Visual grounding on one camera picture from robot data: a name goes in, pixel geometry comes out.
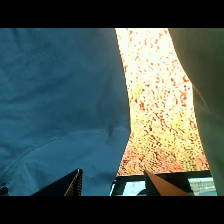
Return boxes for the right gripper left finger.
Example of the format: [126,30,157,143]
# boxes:
[31,168,84,197]

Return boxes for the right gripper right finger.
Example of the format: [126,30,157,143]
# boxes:
[143,169,191,197]

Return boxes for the blue garment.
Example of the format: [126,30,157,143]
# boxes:
[0,27,132,197]

